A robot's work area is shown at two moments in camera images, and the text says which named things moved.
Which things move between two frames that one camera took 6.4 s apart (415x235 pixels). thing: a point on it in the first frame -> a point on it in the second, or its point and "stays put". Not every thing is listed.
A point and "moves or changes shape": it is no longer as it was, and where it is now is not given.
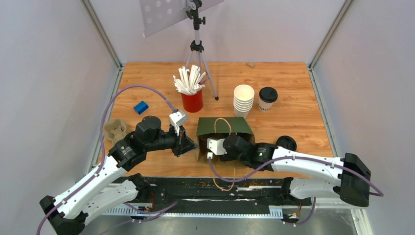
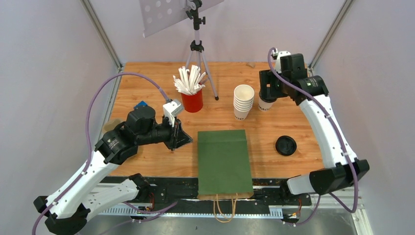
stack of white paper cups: (243, 100) stays put
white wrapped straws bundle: (189, 81) stays put
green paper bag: (219, 128) moves or changes shape
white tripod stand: (193, 8) stays put
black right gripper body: (227, 157) -> (277, 88)
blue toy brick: (141, 107) stays put
